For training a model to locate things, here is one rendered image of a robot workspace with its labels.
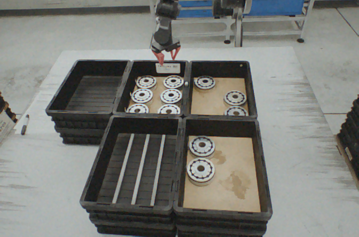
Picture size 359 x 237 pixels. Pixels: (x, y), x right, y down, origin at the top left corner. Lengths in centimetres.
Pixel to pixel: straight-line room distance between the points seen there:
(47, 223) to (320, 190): 108
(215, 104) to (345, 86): 188
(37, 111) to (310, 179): 140
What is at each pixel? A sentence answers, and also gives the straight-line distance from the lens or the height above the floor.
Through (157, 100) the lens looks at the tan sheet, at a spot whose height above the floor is 83.
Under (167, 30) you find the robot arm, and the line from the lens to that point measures 102.
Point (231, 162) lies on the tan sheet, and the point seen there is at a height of 83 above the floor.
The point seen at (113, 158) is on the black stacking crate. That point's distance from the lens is 118.
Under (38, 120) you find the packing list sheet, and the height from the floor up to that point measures 70.
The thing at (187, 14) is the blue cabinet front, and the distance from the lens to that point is 322.
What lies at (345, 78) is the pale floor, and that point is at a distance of 313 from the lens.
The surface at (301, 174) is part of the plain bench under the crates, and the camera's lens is 132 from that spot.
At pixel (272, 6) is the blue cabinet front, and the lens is 327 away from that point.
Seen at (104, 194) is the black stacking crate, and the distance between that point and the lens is 110.
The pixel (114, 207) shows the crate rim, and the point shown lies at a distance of 95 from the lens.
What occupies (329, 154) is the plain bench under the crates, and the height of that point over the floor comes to 70.
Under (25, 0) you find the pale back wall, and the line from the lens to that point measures 471.
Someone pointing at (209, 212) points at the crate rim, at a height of 93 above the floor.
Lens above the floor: 175
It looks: 43 degrees down
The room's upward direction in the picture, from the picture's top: 4 degrees counter-clockwise
